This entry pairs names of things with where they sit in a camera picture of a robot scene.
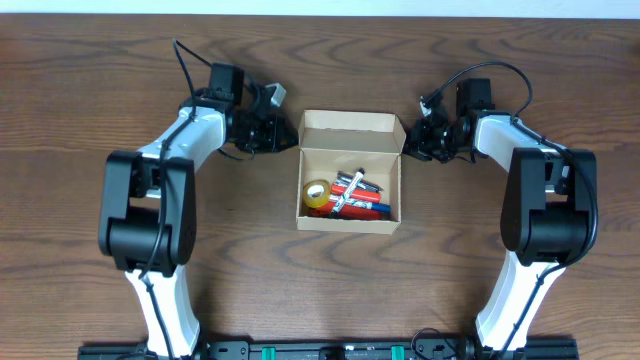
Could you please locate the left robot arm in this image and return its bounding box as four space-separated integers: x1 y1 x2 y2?
78 64 298 359

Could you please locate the open cardboard box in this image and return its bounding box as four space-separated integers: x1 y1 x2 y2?
296 110 406 235

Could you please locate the blue marker pen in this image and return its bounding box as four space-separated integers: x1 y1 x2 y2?
329 195 391 214

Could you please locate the yellow tape roll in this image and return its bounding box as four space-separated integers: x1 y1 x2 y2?
302 180 331 209

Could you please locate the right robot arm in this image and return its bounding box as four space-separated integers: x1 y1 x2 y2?
404 78 599 359

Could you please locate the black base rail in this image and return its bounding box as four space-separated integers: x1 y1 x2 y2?
77 338 580 360

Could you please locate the red utility knife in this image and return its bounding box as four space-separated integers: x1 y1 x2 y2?
309 202 385 220

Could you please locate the right black cable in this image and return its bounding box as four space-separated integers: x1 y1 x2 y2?
422 60 600 360

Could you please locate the black marker pen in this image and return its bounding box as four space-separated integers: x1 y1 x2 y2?
329 168 365 218

